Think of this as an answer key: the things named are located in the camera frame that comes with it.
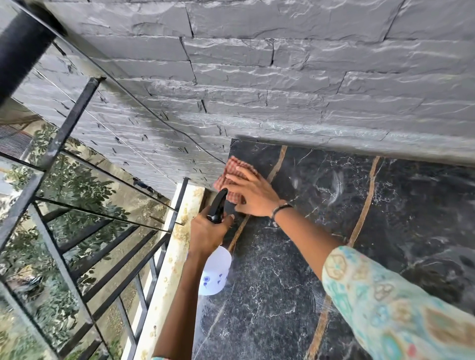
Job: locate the white concrete ledge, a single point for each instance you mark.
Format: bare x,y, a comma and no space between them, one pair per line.
170,267

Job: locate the white spray bottle black head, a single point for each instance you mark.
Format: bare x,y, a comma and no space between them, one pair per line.
215,270

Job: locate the grey louvred vent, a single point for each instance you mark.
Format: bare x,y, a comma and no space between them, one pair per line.
13,141

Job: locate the black marble table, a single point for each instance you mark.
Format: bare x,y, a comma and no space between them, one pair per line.
371,222

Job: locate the person's right hand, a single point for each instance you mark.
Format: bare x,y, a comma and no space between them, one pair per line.
256,196

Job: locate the person's right forearm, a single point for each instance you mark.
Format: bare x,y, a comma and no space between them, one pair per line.
308,237

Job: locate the black metal railing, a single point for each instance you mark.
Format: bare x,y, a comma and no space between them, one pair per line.
22,48

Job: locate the person's left hand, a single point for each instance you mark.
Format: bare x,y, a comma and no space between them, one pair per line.
206,235

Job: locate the green leafy tree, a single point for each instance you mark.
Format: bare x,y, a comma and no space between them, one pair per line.
74,193

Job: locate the brown checked cloth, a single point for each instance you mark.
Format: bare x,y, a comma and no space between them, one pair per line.
232,168

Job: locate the person's left forearm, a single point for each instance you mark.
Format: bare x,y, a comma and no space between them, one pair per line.
182,308

